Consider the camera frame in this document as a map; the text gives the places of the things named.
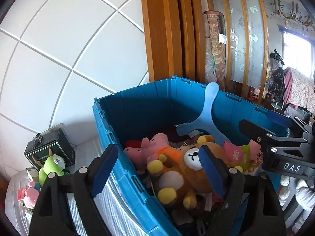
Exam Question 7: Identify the pink flower print pouch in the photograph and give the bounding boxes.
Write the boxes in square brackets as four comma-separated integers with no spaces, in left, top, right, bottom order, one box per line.
[223,140,246,169]

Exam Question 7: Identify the dark red cloth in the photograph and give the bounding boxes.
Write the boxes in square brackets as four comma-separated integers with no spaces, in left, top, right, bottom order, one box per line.
[170,128,192,143]

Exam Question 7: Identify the green plush toy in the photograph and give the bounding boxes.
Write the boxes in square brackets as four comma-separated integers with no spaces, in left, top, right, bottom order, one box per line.
[38,154,70,187]

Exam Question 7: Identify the rolled patterned carpet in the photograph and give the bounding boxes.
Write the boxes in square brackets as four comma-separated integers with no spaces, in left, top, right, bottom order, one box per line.
[203,10,228,91]

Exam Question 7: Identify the pig plush orange clothes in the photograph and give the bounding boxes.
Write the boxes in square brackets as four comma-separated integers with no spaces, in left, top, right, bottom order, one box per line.
[141,133,184,168]

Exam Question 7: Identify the pink floral cloth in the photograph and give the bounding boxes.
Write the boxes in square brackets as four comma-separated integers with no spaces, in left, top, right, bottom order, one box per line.
[284,66,315,109]

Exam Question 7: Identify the brown bear plush toy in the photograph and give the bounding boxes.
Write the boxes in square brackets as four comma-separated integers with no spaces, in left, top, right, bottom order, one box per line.
[147,135,230,210]

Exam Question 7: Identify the pig plush with glasses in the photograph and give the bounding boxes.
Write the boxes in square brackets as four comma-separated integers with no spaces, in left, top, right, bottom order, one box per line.
[240,139,264,175]

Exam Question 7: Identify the white green labelled box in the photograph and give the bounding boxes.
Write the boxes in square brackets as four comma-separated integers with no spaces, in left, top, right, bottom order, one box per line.
[26,167,40,181]

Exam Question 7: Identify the black hanging garment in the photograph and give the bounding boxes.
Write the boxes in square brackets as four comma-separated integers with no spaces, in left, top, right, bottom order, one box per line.
[267,49,286,104]

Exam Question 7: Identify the pig plush red clothes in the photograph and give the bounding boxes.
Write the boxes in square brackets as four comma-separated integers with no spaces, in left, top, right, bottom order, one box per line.
[123,140,148,175]

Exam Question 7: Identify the pink plush toy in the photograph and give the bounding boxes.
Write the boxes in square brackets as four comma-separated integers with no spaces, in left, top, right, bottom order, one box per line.
[18,181,42,208]

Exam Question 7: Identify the blue plastic crate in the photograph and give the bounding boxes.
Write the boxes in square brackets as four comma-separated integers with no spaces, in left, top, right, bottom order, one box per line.
[92,75,291,236]

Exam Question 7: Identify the frosted glass sliding door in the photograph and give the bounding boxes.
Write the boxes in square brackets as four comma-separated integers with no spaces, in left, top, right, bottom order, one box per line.
[210,0,270,96]

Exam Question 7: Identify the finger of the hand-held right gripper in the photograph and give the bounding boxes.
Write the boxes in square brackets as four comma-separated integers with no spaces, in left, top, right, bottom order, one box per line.
[238,119,309,154]
[266,110,313,139]

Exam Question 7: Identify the wooden door frame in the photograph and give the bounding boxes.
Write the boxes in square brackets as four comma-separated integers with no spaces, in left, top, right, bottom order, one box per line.
[140,0,209,84]

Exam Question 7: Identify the light blue plastic boomerang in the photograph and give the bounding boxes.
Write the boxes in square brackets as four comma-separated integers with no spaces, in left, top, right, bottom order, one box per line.
[177,82,232,144]

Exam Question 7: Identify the bright window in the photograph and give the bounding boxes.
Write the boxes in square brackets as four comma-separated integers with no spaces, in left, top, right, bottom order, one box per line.
[278,25,315,77]

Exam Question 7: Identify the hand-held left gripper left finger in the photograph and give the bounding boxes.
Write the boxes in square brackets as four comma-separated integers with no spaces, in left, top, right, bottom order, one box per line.
[28,143,119,236]

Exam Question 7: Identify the black gift box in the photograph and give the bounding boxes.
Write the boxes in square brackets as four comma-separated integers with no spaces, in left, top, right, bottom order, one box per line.
[24,128,75,171]

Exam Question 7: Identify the wall vine decoration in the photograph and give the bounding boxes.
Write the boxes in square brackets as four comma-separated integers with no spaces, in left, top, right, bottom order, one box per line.
[268,0,315,27]

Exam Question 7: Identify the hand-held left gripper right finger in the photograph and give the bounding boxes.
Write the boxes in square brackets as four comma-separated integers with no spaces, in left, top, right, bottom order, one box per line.
[199,145,288,236]

